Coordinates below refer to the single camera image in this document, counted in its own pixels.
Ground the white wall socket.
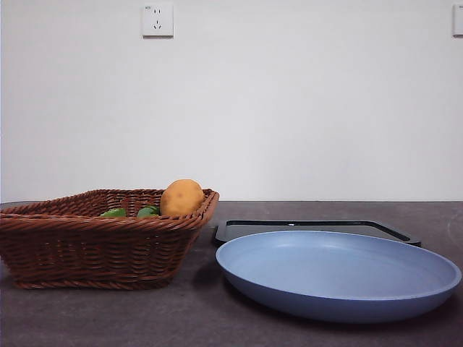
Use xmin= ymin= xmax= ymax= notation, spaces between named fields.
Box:
xmin=141 ymin=4 xmax=174 ymax=39

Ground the yellow-brown potato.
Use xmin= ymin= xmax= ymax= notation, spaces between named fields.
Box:
xmin=160 ymin=179 xmax=205 ymax=218

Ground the blue round plate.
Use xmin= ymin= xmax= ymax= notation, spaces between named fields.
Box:
xmin=215 ymin=230 xmax=463 ymax=323

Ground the green vegetable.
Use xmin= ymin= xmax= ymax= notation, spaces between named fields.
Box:
xmin=100 ymin=205 xmax=161 ymax=218

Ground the white wall switch plate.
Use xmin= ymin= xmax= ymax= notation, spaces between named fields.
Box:
xmin=451 ymin=4 xmax=463 ymax=38

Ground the brown wicker basket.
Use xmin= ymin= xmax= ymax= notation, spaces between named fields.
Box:
xmin=0 ymin=188 xmax=221 ymax=291

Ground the black flat tray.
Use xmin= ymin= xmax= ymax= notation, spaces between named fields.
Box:
xmin=214 ymin=219 xmax=422 ymax=249

